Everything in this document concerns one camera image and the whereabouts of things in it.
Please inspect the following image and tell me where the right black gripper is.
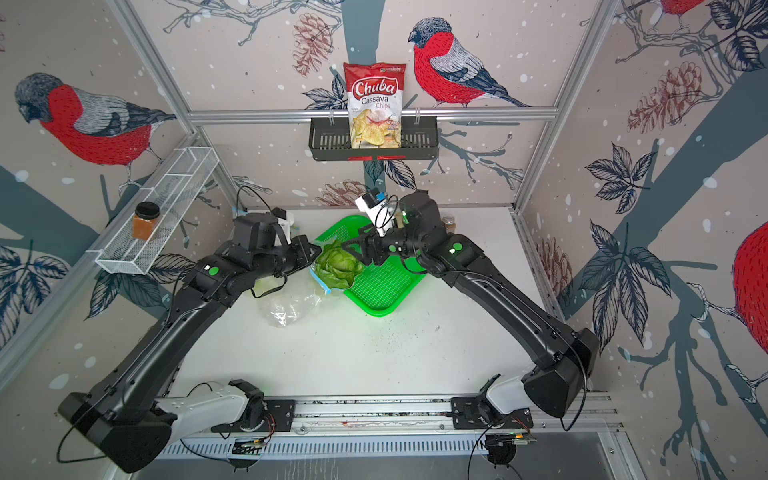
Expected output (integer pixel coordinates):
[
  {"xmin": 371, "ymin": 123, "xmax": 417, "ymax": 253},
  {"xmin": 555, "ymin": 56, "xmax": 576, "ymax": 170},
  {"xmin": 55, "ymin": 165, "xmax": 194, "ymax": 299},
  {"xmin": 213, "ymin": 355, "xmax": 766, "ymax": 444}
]
[{"xmin": 340, "ymin": 222, "xmax": 428, "ymax": 269}]

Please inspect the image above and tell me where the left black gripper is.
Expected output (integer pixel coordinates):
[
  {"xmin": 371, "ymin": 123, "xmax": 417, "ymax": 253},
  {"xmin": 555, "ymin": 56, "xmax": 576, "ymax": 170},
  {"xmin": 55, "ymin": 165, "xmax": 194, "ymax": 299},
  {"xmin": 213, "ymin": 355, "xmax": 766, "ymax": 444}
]
[{"xmin": 254, "ymin": 233, "xmax": 325, "ymax": 280}]

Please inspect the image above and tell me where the chinese cabbage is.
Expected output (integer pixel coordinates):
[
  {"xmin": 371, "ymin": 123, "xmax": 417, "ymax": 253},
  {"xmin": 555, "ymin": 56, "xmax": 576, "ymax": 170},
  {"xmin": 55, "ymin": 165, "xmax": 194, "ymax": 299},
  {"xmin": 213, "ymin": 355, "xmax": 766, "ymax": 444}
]
[{"xmin": 314, "ymin": 240, "xmax": 364, "ymax": 290}]

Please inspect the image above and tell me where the clear zipper bag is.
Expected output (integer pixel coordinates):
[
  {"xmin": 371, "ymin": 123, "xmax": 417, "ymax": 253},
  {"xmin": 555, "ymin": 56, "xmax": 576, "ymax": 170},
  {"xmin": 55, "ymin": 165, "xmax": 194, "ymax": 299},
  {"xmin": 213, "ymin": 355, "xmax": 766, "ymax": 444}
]
[{"xmin": 257, "ymin": 262, "xmax": 341, "ymax": 327}]

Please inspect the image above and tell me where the green plastic basket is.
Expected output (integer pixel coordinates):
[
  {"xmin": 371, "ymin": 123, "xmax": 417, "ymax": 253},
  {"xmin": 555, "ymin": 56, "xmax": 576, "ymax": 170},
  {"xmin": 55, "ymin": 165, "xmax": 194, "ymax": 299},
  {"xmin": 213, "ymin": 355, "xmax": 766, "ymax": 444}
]
[{"xmin": 311, "ymin": 215, "xmax": 425, "ymax": 317}]

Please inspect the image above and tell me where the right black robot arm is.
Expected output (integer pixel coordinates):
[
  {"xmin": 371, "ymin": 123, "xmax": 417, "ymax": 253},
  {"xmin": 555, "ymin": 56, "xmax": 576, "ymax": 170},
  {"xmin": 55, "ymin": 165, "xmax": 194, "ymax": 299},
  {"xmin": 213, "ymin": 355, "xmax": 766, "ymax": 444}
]
[{"xmin": 344, "ymin": 189, "xmax": 599, "ymax": 425}]

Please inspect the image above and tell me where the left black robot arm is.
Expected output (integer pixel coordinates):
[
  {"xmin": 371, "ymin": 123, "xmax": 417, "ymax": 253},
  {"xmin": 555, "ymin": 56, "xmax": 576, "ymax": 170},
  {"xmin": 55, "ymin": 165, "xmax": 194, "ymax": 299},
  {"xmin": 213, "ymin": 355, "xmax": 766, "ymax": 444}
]
[{"xmin": 58, "ymin": 211, "xmax": 322, "ymax": 473}]

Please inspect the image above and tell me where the red Chuba chips bag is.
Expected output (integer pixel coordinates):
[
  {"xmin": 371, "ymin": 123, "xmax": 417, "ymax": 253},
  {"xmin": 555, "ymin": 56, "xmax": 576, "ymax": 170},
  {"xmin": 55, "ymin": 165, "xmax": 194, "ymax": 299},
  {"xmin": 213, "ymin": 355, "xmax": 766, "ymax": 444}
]
[{"xmin": 344, "ymin": 63, "xmax": 406, "ymax": 149}]

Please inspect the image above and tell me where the brown spice shaker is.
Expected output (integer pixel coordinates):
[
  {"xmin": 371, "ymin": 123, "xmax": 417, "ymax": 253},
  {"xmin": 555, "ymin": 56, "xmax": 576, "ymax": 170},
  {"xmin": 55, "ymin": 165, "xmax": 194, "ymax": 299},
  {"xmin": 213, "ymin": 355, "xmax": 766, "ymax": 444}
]
[{"xmin": 442, "ymin": 215, "xmax": 456, "ymax": 233}]

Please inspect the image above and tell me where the orange spice jar black lid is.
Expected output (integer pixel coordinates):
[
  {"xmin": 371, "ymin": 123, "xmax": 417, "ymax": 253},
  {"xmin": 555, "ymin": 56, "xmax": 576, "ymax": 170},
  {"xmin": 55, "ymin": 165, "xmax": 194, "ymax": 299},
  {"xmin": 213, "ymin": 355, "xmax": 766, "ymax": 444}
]
[{"xmin": 132, "ymin": 201, "xmax": 160, "ymax": 241}]

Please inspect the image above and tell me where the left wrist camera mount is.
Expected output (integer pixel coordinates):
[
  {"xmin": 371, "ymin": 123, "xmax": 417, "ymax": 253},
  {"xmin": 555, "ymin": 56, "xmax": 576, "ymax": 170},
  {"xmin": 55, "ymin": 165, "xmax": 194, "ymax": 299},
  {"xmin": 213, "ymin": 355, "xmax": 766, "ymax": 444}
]
[{"xmin": 271, "ymin": 207, "xmax": 295, "ymax": 245}]

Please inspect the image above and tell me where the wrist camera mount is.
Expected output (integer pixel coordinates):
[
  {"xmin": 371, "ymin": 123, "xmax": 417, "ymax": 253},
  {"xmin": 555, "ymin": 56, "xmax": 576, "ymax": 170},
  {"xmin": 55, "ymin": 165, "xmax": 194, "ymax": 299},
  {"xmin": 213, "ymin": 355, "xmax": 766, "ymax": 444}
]
[
  {"xmin": 355, "ymin": 188, "xmax": 399, "ymax": 237},
  {"xmin": 271, "ymin": 207, "xmax": 295, "ymax": 245}
]

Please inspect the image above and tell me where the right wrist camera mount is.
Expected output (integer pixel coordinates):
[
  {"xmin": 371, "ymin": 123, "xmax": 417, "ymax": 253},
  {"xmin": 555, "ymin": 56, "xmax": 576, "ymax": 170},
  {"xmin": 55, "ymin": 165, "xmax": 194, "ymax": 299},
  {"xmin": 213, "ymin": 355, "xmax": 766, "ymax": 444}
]
[{"xmin": 355, "ymin": 188, "xmax": 399, "ymax": 237}]

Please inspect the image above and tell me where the black hanging wire basket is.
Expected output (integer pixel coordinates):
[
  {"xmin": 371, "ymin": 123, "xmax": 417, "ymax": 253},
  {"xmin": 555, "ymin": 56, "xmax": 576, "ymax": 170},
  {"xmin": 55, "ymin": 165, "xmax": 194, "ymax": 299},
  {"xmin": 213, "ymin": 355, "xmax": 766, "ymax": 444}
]
[{"xmin": 309, "ymin": 116, "xmax": 439, "ymax": 161}]

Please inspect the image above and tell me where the white wire shelf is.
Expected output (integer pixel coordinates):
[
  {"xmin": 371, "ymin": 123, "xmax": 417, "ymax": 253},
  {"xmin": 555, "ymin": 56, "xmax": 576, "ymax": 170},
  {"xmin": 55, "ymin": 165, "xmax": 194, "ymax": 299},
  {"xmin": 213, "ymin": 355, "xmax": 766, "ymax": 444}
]
[{"xmin": 95, "ymin": 147, "xmax": 219, "ymax": 275}]

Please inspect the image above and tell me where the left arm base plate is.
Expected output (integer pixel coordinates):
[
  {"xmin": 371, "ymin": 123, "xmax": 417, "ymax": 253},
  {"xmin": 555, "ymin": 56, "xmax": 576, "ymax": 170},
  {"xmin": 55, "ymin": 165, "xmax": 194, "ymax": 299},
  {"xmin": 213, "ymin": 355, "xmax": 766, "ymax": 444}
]
[{"xmin": 211, "ymin": 399, "xmax": 296, "ymax": 434}]

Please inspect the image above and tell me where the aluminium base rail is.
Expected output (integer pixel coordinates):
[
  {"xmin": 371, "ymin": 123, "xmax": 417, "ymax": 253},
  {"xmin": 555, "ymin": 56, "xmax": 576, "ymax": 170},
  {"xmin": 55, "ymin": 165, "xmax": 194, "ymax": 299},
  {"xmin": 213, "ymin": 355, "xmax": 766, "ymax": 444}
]
[{"xmin": 122, "ymin": 391, "xmax": 625, "ymax": 460}]

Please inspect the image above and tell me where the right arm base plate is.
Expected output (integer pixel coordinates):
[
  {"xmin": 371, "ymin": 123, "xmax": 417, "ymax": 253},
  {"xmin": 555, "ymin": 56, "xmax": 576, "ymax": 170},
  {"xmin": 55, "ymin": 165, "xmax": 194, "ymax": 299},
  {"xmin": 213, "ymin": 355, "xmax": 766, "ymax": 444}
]
[{"xmin": 449, "ymin": 396, "xmax": 533, "ymax": 431}]

